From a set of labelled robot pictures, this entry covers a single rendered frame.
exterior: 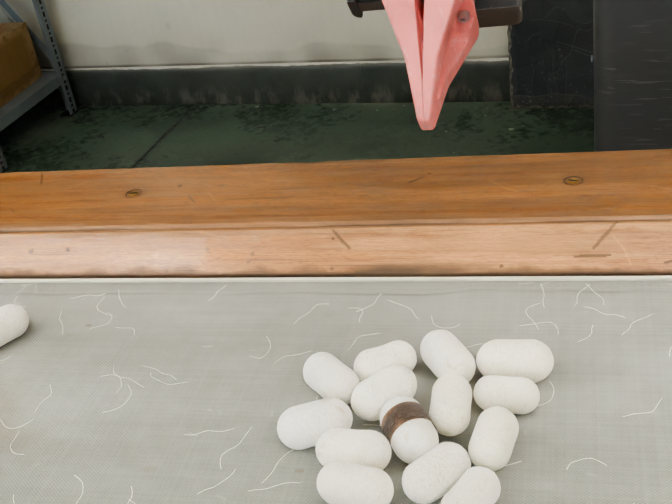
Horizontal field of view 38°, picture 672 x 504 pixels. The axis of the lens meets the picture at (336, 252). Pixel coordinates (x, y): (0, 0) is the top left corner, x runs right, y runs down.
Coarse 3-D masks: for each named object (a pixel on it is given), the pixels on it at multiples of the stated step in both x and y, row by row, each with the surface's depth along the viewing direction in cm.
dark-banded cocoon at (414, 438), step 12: (396, 396) 47; (384, 408) 46; (420, 420) 45; (396, 432) 45; (408, 432) 44; (420, 432) 44; (432, 432) 44; (396, 444) 44; (408, 444) 44; (420, 444) 44; (432, 444) 44; (408, 456) 44
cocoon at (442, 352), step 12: (432, 336) 50; (444, 336) 50; (420, 348) 51; (432, 348) 50; (444, 348) 49; (456, 348) 49; (432, 360) 49; (444, 360) 49; (456, 360) 48; (468, 360) 49; (444, 372) 49; (456, 372) 48; (468, 372) 48
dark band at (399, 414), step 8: (392, 408) 46; (400, 408) 45; (408, 408) 45; (416, 408) 45; (384, 416) 46; (392, 416) 45; (400, 416) 45; (408, 416) 45; (416, 416) 45; (424, 416) 45; (384, 424) 46; (392, 424) 45; (400, 424) 45; (384, 432) 46; (392, 432) 45; (392, 448) 46
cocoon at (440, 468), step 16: (432, 448) 44; (448, 448) 43; (416, 464) 43; (432, 464) 42; (448, 464) 43; (464, 464) 43; (416, 480) 42; (432, 480) 42; (448, 480) 42; (416, 496) 42; (432, 496) 42
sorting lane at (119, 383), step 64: (64, 320) 60; (128, 320) 59; (192, 320) 58; (256, 320) 57; (320, 320) 56; (384, 320) 55; (448, 320) 55; (512, 320) 54; (576, 320) 53; (640, 320) 52; (0, 384) 56; (64, 384) 55; (128, 384) 54; (192, 384) 53; (256, 384) 52; (576, 384) 48; (640, 384) 48; (0, 448) 51; (64, 448) 50; (128, 448) 49; (192, 448) 48; (256, 448) 48; (576, 448) 45; (640, 448) 44
